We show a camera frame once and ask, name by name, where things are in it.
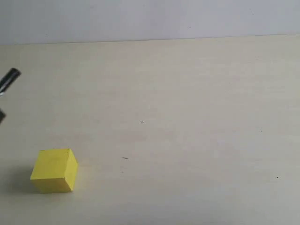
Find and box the yellow cube block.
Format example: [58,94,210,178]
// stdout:
[30,149,78,194]

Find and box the black and white marker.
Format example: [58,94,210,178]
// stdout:
[0,68,22,97]

